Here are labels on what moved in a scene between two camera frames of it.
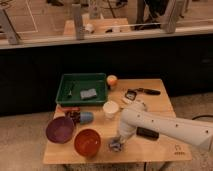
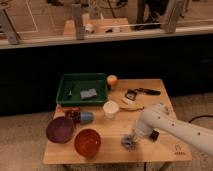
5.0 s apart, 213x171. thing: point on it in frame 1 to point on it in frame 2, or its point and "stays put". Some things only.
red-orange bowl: x=87 y=142 stays put
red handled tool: x=68 y=108 stays put
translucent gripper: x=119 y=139 to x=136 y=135
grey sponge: x=87 y=94 stays put
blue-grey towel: x=115 y=145 to x=127 y=142
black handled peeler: x=131 y=93 stays put
